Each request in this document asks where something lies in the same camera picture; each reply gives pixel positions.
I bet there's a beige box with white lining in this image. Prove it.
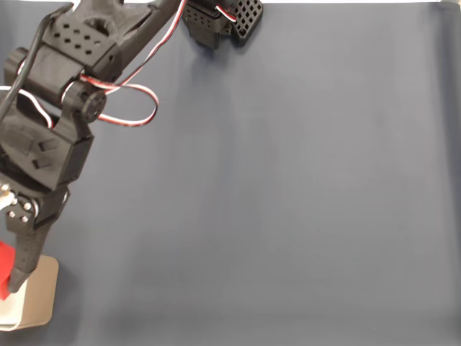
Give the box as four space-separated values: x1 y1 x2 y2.
0 255 60 331

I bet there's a red cube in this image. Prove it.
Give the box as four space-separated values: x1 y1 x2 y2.
0 240 16 302

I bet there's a short servo cable at base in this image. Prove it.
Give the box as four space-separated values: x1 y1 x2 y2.
214 2 239 25

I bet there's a white flat servo cable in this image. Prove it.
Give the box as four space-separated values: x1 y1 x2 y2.
0 85 55 130

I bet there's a dark grey table mat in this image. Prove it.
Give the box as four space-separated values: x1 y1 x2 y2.
0 2 461 346

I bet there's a black camera cable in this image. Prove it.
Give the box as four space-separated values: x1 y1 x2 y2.
0 1 82 120

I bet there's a red white black servo cable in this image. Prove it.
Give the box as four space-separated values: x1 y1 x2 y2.
79 0 189 128

